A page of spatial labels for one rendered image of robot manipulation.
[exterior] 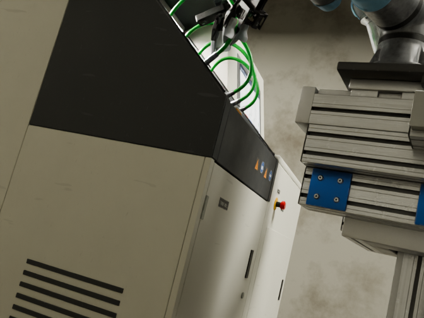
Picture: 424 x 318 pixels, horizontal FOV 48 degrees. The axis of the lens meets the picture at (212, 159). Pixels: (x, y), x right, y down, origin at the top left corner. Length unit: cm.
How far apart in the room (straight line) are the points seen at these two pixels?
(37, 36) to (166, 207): 70
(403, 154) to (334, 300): 267
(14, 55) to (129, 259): 75
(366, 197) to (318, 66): 308
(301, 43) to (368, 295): 211
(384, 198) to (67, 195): 80
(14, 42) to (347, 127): 105
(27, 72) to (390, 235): 111
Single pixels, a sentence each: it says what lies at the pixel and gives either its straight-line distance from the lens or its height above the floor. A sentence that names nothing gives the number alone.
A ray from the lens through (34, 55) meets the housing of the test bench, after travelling 155.
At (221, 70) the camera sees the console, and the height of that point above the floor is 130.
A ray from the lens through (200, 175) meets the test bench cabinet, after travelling 116.
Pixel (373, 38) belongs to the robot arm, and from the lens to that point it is 183.
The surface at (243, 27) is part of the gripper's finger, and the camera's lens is 151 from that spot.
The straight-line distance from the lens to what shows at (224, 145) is 123.
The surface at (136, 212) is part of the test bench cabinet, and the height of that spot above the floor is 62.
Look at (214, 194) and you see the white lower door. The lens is 123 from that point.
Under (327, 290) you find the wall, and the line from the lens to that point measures 365.
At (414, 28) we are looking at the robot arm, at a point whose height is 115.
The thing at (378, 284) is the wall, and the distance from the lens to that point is 359.
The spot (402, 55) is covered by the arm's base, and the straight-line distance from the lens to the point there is 112.
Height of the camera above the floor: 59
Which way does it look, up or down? 10 degrees up
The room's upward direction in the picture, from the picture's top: 14 degrees clockwise
